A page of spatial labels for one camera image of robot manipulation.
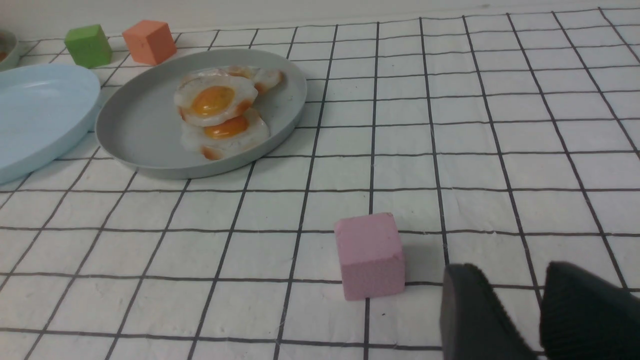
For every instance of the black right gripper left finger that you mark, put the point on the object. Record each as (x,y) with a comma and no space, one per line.
(473,323)

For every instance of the pale green plate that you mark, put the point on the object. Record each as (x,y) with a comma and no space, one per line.
(9,50)

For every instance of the grey plate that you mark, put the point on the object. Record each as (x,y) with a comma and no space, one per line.
(140,126)

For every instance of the green foam cube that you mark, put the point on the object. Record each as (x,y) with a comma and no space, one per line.
(89,46)

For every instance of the white checkered tablecloth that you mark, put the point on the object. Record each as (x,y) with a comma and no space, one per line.
(502,140)

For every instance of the fried egg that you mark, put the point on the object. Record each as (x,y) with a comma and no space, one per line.
(228,139)
(210,100)
(263,79)

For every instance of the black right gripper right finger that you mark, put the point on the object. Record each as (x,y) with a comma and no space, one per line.
(584,317)

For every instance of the light blue plate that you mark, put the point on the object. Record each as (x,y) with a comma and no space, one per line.
(45,111)

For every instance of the pink foam cube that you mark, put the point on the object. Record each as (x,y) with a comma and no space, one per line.
(371,258)

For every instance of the orange foam cube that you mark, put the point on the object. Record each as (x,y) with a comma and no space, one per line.
(150,42)

